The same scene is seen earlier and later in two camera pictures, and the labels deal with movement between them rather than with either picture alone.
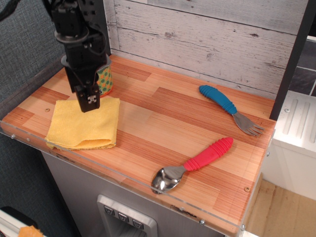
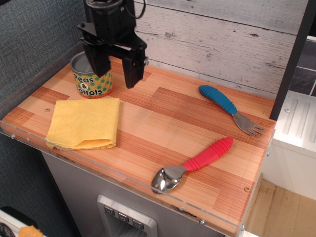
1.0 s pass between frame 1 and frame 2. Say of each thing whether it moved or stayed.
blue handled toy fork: stayed
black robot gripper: moved
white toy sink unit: stayed
